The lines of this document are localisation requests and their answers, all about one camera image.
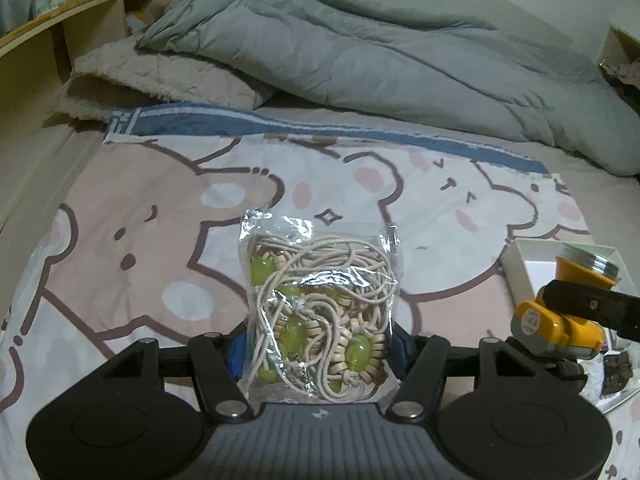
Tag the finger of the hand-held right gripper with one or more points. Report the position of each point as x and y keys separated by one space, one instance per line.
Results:
x=595 y=307

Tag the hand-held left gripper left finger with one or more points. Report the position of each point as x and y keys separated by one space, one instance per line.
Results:
x=215 y=375

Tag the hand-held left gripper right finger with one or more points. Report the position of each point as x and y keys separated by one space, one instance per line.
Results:
x=425 y=375

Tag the white cardboard box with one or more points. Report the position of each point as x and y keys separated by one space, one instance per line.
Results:
x=530 y=270

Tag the white cloth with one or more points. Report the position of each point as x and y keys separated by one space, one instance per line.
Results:
x=595 y=385

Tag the cartoon printed cloth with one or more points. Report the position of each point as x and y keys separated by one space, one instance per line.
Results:
x=590 y=170

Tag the cartoon bear printed blanket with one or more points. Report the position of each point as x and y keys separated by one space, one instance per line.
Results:
x=150 y=200

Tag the pink clothes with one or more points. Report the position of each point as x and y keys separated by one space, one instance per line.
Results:
x=627 y=72

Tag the beige fleecy pillow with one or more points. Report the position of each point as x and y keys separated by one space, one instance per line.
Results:
x=160 y=80

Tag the grey quilt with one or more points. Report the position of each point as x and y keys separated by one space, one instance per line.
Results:
x=375 y=60

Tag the wooden bedside shelf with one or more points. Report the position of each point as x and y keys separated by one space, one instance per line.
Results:
x=30 y=70

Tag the beige plush toy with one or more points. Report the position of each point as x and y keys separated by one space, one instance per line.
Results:
x=157 y=5

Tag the wooden wall shelf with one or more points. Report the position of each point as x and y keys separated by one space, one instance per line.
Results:
x=620 y=40

